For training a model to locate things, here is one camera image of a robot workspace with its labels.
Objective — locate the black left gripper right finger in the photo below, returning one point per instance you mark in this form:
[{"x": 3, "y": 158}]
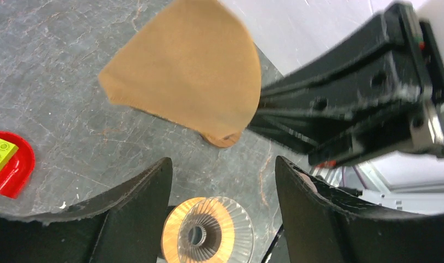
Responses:
[{"x": 323, "y": 223}]

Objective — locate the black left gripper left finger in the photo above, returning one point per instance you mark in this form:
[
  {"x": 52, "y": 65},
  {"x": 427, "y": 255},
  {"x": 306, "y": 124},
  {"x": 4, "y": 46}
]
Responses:
[{"x": 123, "y": 224}]

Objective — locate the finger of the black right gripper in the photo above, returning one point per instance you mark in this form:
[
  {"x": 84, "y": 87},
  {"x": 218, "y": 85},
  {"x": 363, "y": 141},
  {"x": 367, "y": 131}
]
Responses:
[{"x": 300, "y": 133}]

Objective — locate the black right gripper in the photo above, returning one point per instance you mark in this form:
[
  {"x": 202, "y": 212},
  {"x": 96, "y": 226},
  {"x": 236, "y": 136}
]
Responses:
[{"x": 393, "y": 67}]

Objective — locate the clear ribbed glass dripper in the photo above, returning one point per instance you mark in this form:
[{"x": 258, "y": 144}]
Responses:
[{"x": 216, "y": 229}]

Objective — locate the red toy block base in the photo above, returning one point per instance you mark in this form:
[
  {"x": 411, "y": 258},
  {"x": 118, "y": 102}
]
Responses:
[{"x": 16, "y": 173}]

